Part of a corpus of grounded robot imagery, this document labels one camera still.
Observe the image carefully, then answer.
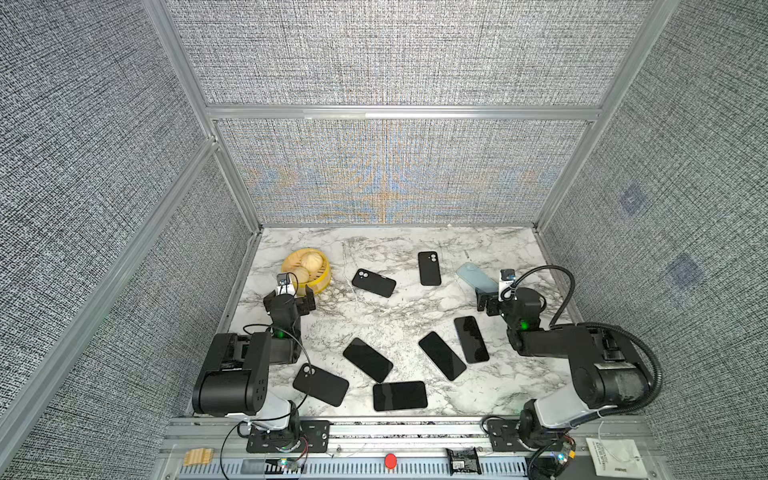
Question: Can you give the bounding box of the yellow bamboo steamer basket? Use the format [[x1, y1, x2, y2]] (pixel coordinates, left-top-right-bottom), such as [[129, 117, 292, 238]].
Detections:
[[281, 248, 332, 297]]

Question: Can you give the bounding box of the aluminium front rail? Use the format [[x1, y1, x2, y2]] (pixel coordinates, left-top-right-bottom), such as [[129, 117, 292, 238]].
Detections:
[[149, 415, 673, 480]]

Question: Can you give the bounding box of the light blue phone case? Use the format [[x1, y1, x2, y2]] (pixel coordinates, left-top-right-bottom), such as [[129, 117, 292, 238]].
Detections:
[[457, 262, 498, 294]]

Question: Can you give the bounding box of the small black electronics box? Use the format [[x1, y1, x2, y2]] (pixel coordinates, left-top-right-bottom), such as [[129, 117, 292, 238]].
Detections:
[[446, 448, 482, 476]]

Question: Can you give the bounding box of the wooden clips stack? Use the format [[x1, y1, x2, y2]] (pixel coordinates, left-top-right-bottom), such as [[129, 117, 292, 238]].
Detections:
[[183, 448, 214, 467]]

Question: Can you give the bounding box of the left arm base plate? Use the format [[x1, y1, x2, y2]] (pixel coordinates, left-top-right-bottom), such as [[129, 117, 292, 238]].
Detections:
[[246, 420, 331, 455]]

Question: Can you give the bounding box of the black phone middle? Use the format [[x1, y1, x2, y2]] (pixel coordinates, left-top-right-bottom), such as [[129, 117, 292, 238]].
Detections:
[[418, 332, 466, 381]]

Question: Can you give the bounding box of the white paper label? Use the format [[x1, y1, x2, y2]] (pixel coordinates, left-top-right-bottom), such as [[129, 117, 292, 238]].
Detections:
[[586, 438, 648, 479]]

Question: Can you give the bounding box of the black phone front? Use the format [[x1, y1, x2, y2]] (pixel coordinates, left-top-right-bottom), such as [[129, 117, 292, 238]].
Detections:
[[373, 381, 428, 412]]

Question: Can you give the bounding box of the left steamed bun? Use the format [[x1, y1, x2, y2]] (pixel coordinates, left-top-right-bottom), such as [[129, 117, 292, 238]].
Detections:
[[291, 266, 310, 284]]

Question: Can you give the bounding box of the purple phone black screen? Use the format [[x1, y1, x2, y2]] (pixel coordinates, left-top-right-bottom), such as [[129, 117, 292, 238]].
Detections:
[[343, 338, 393, 383]]

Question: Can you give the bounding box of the red emergency button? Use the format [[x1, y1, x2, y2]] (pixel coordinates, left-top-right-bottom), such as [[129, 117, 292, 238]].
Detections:
[[385, 454, 398, 470]]

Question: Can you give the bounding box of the steamed bun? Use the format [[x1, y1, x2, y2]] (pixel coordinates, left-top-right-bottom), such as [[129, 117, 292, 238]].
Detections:
[[291, 266, 310, 284], [300, 251, 324, 274]]

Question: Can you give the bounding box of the black phone case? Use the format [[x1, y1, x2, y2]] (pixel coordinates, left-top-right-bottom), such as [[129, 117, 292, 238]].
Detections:
[[351, 268, 397, 298], [293, 363, 349, 407], [417, 251, 442, 286]]

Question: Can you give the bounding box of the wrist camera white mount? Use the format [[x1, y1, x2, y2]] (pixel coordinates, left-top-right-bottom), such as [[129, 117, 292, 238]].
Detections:
[[498, 268, 517, 302], [275, 272, 300, 296]]

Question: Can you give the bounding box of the black phone right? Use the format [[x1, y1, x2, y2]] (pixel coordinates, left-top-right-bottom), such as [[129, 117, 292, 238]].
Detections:
[[454, 316, 490, 364]]

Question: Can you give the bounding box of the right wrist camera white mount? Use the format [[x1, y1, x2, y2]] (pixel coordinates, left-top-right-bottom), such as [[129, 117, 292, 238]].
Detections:
[[498, 268, 517, 302]]

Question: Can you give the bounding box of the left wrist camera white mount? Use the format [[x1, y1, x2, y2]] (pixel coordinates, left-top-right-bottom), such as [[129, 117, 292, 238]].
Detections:
[[275, 272, 300, 296]]

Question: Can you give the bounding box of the right steamed bun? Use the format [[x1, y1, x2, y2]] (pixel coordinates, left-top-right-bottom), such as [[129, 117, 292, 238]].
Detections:
[[300, 251, 324, 274]]

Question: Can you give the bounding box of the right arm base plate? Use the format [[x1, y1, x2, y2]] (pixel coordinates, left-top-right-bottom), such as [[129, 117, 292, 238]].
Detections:
[[481, 416, 566, 453]]

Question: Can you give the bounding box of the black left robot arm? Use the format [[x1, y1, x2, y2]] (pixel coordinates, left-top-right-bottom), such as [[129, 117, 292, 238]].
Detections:
[[191, 290, 316, 441]]

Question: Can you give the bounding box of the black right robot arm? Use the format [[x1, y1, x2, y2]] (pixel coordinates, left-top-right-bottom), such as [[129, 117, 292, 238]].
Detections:
[[476, 288, 663, 450]]

